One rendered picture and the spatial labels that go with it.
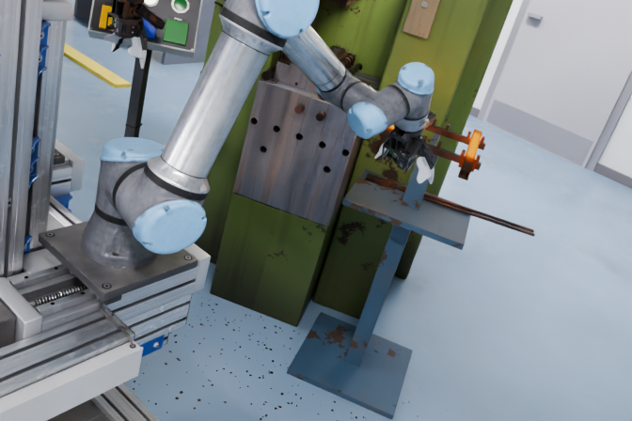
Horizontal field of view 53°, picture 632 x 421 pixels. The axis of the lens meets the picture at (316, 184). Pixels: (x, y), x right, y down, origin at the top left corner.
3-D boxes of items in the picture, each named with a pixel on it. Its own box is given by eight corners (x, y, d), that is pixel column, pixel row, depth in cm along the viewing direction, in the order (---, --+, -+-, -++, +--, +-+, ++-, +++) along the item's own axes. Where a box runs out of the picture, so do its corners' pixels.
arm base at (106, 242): (109, 277, 118) (116, 231, 114) (65, 237, 126) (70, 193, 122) (174, 255, 130) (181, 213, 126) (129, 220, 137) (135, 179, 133)
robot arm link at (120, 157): (144, 187, 132) (154, 127, 126) (171, 221, 123) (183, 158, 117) (86, 191, 124) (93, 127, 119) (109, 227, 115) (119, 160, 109)
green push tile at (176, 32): (186, 45, 210) (189, 23, 211) (162, 40, 208) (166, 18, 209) (185, 46, 212) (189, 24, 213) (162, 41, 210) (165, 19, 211)
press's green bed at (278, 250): (296, 328, 252) (327, 227, 233) (209, 293, 257) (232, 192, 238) (329, 262, 302) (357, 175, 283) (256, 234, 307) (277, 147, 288)
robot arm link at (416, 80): (387, 70, 131) (418, 53, 134) (384, 106, 140) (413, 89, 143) (413, 93, 128) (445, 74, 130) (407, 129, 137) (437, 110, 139)
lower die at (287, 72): (326, 97, 222) (333, 73, 218) (273, 79, 224) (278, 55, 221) (351, 73, 259) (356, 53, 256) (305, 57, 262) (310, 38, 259)
